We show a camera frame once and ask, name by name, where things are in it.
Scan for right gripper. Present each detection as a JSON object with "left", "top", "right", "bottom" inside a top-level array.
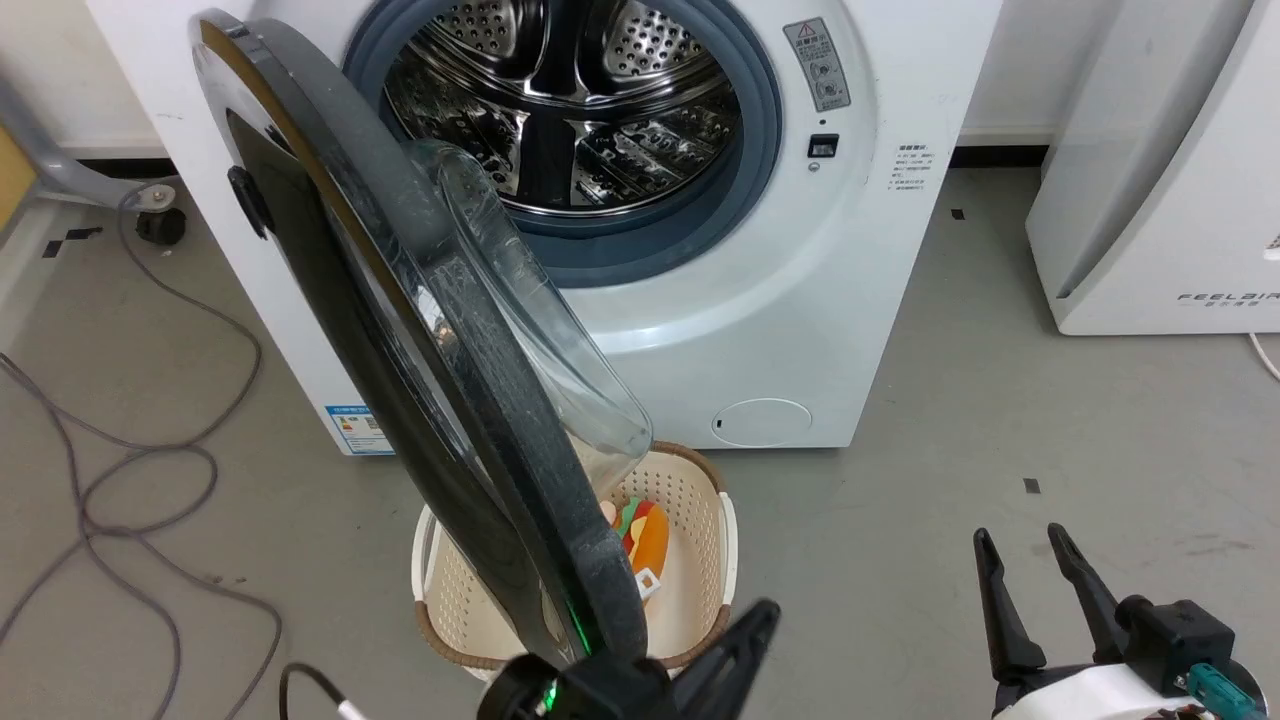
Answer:
[{"left": 973, "top": 522, "right": 1271, "bottom": 720}]

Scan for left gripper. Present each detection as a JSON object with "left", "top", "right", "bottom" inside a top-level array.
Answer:
[{"left": 478, "top": 598, "right": 782, "bottom": 720}]

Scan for black round glass washer door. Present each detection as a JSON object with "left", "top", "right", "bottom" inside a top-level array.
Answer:
[{"left": 190, "top": 10, "right": 656, "bottom": 669}]

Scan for white front-load washing machine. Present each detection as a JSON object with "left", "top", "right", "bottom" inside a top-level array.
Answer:
[{"left": 85, "top": 0, "right": 1004, "bottom": 458}]

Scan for cream perforated laundry basket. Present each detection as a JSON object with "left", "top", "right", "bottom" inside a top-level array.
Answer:
[{"left": 412, "top": 441, "right": 739, "bottom": 682}]

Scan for white air purifier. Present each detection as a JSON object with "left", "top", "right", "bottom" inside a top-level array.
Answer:
[{"left": 1025, "top": 0, "right": 1280, "bottom": 336}]

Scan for black caster wheel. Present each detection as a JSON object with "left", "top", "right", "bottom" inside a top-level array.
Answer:
[{"left": 136, "top": 207, "right": 188, "bottom": 246}]

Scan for grey chair leg with caster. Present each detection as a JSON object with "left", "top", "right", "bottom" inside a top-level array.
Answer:
[{"left": 0, "top": 80, "right": 177, "bottom": 211}]

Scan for teal cable connector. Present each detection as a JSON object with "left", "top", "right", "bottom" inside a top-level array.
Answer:
[{"left": 1186, "top": 663, "right": 1257, "bottom": 720}]

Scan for thin black cable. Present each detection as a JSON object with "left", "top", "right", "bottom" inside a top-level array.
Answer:
[{"left": 278, "top": 662, "right": 367, "bottom": 720}]

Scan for grey floor cable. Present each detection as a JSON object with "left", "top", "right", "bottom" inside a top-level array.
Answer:
[{"left": 0, "top": 180, "right": 284, "bottom": 720}]

